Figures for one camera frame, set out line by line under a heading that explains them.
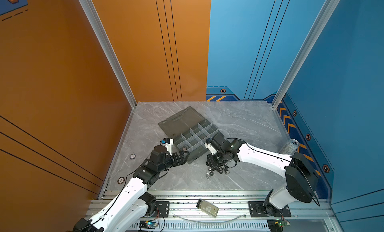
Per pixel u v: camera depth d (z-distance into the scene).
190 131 0.99
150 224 0.70
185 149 0.94
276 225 0.71
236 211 0.75
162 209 0.74
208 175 0.84
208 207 0.71
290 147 0.81
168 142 0.73
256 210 0.72
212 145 0.68
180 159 0.71
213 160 0.72
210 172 0.85
